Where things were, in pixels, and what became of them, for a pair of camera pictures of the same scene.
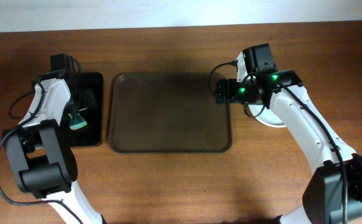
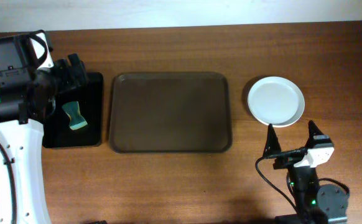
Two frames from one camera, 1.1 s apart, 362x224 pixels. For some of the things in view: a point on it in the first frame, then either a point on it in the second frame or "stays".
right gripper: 231,97 → 273,146
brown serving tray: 166,112 stays
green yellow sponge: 76,121 stays
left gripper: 88,99 → 70,82
